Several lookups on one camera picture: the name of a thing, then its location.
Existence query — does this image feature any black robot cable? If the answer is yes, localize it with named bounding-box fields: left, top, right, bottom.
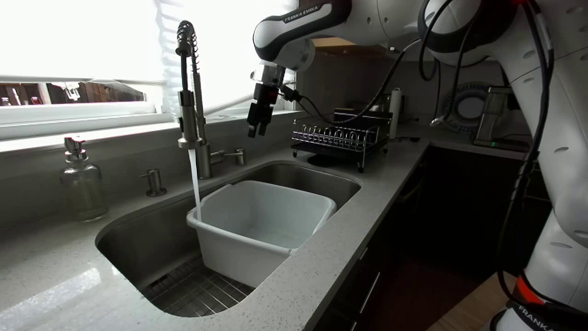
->
left=281, top=0, right=557, bottom=309

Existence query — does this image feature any brown wooden wall cabinet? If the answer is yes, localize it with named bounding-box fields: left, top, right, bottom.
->
left=307, top=35, right=395, bottom=62

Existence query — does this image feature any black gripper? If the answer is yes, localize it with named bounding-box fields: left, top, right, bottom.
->
left=244, top=81, right=285, bottom=139

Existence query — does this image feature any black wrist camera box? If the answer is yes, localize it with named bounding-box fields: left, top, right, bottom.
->
left=278, top=82, right=303, bottom=104

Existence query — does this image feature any silver countertop appliance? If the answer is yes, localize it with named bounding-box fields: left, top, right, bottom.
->
left=474, top=84, right=516, bottom=149

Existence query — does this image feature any glass soap dispenser bottle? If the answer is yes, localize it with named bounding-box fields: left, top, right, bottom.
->
left=57, top=134, right=110, bottom=224

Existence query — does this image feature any metal sink bottom grid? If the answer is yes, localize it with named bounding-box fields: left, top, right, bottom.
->
left=140, top=255, right=257, bottom=320

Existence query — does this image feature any white plastic wash tub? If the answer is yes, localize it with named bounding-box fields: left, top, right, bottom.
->
left=184, top=176, right=340, bottom=290

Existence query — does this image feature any chrome spring kitchen faucet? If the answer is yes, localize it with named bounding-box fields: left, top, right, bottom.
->
left=173, top=18, right=248, bottom=184

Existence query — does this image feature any metal wire dish rack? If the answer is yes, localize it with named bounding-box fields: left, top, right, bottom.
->
left=289, top=106, right=395, bottom=174

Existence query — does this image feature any dark cabinet drawer front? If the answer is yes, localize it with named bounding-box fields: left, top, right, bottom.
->
left=309, top=200, right=430, bottom=331

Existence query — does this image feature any small chrome counter fixture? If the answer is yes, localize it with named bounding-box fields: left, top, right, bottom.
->
left=142, top=167, right=169, bottom=200

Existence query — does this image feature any chrome faucet lever handle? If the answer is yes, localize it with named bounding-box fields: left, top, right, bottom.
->
left=224, top=147, right=248, bottom=169

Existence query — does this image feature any grey steel sink basin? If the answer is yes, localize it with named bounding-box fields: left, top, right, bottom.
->
left=94, top=156, right=364, bottom=320

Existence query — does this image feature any bright window with white frame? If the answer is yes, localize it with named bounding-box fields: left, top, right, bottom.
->
left=0, top=0, right=298, bottom=143

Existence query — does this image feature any round grey disc object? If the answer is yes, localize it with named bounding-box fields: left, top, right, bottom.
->
left=454, top=86, right=491, bottom=125

